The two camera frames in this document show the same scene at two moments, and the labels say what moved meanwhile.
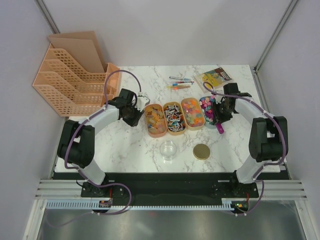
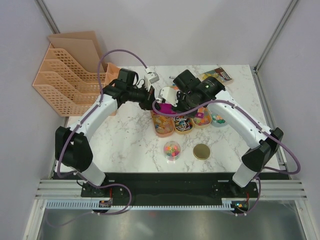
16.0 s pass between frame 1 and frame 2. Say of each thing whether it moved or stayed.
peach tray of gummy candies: moved
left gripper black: moved
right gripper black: moved
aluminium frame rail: stayed
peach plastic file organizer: stayed
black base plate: stayed
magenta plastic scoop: moved
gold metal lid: stayed
